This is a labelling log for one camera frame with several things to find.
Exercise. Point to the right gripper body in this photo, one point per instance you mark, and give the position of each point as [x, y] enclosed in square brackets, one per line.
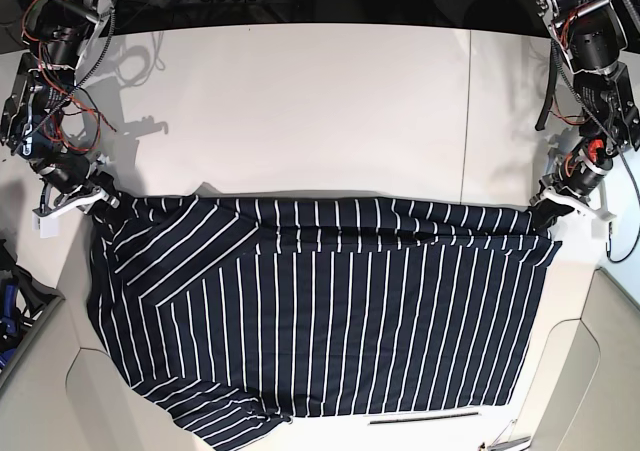
[73, 181]

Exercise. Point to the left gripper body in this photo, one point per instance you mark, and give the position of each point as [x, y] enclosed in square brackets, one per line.
[574, 177]

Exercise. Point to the navy white striped T-shirt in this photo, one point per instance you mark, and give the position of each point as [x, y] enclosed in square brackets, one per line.
[236, 315]

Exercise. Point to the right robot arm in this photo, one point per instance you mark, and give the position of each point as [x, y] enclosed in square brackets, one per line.
[44, 123]

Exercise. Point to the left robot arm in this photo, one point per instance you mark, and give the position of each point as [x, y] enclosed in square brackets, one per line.
[587, 38]

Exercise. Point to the blue items in bin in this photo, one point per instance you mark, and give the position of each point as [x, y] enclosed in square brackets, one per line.
[23, 299]

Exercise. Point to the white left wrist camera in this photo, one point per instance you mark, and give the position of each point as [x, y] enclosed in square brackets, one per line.
[603, 227]

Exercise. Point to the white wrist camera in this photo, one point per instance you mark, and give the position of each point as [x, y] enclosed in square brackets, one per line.
[603, 227]
[46, 226]

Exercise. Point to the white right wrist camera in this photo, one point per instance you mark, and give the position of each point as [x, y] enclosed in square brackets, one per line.
[46, 226]

